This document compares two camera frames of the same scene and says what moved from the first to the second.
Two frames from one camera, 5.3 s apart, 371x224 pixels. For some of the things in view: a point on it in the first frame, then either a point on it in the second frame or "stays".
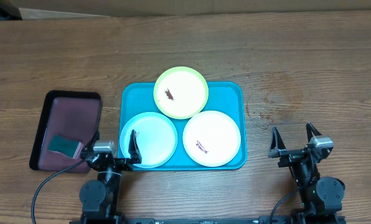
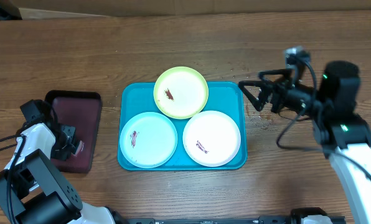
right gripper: x=277 y=150 -> x=277 y=91
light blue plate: x=156 y=135 stays
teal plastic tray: x=230 y=98 stays
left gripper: x=126 y=163 -> x=65 y=154
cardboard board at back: x=53 y=9 stays
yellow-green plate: x=180 y=93 stays
